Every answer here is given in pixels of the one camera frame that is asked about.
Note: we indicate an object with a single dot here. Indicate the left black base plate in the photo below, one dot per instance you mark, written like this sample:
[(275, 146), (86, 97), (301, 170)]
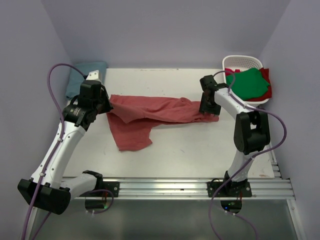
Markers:
[(112, 186)]

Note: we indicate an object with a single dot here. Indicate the white plastic laundry basket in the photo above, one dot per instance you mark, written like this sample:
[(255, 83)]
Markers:
[(240, 63)]

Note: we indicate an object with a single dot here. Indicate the folded teal t shirt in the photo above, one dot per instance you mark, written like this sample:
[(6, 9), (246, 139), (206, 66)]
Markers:
[(75, 78)]

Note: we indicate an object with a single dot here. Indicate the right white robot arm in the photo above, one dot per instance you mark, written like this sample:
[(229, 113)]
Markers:
[(251, 135)]

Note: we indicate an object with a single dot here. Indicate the aluminium frame rail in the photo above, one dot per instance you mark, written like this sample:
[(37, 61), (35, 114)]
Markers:
[(268, 188)]

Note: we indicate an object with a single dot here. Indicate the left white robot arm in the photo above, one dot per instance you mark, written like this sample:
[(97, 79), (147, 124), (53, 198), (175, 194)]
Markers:
[(45, 189)]

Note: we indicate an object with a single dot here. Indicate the green t shirt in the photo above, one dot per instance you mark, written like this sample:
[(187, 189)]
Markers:
[(248, 84)]

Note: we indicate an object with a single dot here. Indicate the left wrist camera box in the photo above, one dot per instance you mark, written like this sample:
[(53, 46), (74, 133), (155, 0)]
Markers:
[(94, 76)]

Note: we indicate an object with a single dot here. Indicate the dark red t shirt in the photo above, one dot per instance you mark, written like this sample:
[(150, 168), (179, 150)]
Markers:
[(252, 85)]

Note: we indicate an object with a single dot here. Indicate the salmon red t shirt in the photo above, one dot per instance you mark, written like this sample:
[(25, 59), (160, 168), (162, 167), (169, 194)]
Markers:
[(133, 117)]

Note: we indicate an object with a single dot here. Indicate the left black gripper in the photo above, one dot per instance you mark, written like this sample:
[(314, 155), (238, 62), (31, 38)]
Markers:
[(107, 107)]

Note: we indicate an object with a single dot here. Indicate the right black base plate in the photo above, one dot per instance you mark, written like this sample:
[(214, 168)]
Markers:
[(231, 190)]

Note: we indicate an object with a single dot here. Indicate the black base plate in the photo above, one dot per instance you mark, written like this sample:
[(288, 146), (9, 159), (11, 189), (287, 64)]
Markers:
[(112, 186), (231, 190)]

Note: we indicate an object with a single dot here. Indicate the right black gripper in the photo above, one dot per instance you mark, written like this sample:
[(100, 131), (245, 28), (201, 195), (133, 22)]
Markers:
[(215, 110)]

